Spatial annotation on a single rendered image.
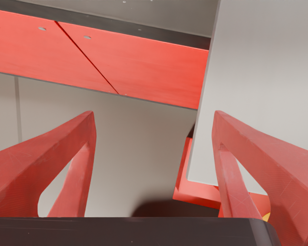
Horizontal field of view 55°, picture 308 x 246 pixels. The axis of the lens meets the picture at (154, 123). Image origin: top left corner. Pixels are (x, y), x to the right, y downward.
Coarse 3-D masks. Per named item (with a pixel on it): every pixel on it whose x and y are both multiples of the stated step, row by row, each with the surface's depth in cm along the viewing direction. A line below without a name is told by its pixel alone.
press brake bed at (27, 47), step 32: (0, 32) 46; (32, 32) 42; (64, 32) 39; (96, 32) 36; (0, 64) 86; (32, 64) 74; (64, 64) 65; (96, 64) 57; (128, 64) 52; (160, 64) 47; (192, 64) 43; (128, 96) 112; (160, 96) 90; (192, 96) 77
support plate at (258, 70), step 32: (224, 0) 18; (256, 0) 18; (288, 0) 18; (224, 32) 18; (256, 32) 18; (288, 32) 18; (224, 64) 18; (256, 64) 18; (288, 64) 18; (224, 96) 18; (256, 96) 18; (288, 96) 18; (256, 128) 18; (288, 128) 18; (192, 160) 18; (256, 192) 18
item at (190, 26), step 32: (0, 0) 31; (32, 0) 30; (64, 0) 30; (96, 0) 30; (128, 0) 30; (160, 0) 31; (192, 0) 31; (128, 32) 34; (160, 32) 32; (192, 32) 31
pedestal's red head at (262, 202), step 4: (248, 192) 40; (252, 196) 40; (256, 196) 40; (260, 196) 40; (264, 196) 40; (256, 200) 40; (260, 200) 40; (264, 200) 40; (268, 200) 40; (256, 204) 40; (260, 204) 40; (264, 204) 40; (268, 204) 40; (220, 208) 51; (260, 208) 40; (264, 208) 40; (268, 208) 40; (220, 212) 50; (260, 212) 40; (264, 212) 40; (268, 212) 40; (220, 216) 50
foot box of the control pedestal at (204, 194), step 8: (184, 152) 113; (184, 160) 108; (184, 168) 106; (184, 176) 106; (176, 184) 114; (184, 184) 106; (192, 184) 106; (200, 184) 106; (208, 184) 106; (176, 192) 116; (184, 192) 105; (192, 192) 106; (200, 192) 106; (208, 192) 106; (216, 192) 106; (184, 200) 116; (192, 200) 116; (200, 200) 116; (208, 200) 116; (216, 200) 106; (216, 208) 116
